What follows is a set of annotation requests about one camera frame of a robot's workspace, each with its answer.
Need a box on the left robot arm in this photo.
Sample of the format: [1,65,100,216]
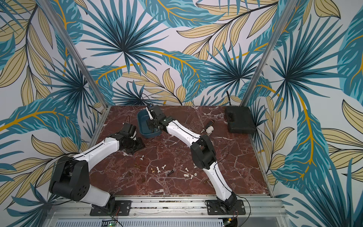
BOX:
[49,123,145,208]

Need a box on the black chess piece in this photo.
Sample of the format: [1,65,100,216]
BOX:
[167,170,175,176]

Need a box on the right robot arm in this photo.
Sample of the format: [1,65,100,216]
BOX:
[146,105,237,212]

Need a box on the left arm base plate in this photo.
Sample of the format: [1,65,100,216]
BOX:
[90,200,132,217]

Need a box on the aluminium frame rail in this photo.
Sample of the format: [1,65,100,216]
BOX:
[43,194,292,227]

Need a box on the teal plastic storage box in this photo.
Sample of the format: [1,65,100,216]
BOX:
[137,109,162,139]

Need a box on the black and white bottle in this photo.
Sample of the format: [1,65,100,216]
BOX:
[201,120,214,135]

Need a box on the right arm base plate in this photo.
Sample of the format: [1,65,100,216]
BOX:
[204,200,246,216]

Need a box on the black plastic case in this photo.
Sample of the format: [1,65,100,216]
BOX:
[225,106,256,134]

